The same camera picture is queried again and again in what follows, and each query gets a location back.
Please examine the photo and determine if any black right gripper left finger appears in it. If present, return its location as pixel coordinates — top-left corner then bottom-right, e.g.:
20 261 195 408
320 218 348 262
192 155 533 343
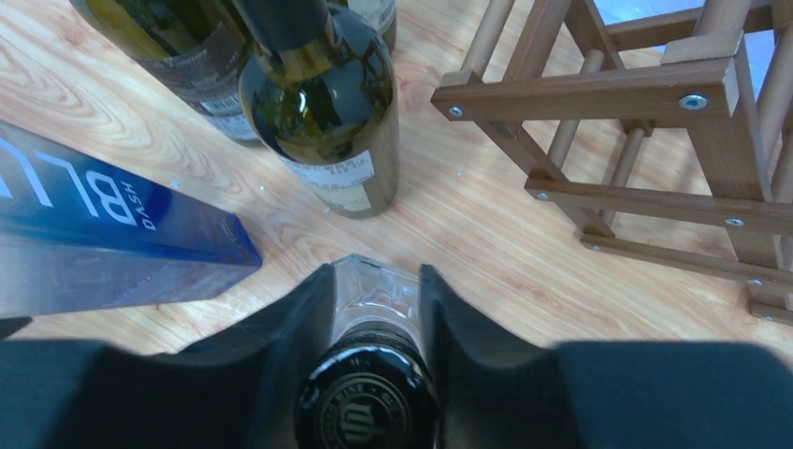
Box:
1 265 335 448

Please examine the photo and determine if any dark green wine bottle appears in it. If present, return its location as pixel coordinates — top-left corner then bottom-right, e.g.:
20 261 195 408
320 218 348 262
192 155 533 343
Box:
336 0 397 53

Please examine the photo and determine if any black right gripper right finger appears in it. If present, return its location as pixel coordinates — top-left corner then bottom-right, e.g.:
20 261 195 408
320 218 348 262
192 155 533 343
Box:
420 265 792 448

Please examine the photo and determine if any blue labelled clear bottle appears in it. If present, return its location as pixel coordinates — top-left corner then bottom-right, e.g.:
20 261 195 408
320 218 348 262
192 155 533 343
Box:
1 123 262 318

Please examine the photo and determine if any brown wooden wine rack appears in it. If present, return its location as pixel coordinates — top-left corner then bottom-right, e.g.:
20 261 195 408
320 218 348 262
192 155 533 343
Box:
430 0 793 327

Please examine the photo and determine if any brown bottle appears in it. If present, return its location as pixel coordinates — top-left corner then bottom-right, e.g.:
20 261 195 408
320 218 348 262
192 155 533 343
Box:
71 0 262 148

